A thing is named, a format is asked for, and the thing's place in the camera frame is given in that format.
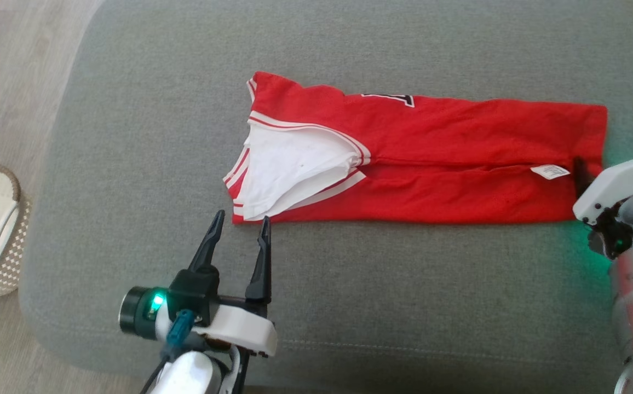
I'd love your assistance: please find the red basketball jersey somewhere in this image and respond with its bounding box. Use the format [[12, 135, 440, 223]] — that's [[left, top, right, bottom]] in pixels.
[[222, 71, 608, 225]]

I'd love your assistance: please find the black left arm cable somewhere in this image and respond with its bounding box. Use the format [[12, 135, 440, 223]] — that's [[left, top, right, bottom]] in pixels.
[[140, 309, 197, 394]]

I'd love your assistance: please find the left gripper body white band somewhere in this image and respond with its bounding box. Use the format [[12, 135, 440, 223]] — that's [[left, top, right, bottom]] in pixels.
[[170, 267, 279, 359]]

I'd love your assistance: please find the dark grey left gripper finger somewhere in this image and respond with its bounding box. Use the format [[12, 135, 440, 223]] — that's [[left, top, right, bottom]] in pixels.
[[244, 216, 272, 304], [188, 210, 226, 274]]

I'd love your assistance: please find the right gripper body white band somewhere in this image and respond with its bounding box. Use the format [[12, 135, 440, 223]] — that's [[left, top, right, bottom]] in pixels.
[[573, 158, 633, 225]]

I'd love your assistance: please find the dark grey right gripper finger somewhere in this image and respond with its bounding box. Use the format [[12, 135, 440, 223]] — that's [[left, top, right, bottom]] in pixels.
[[573, 158, 591, 200]]

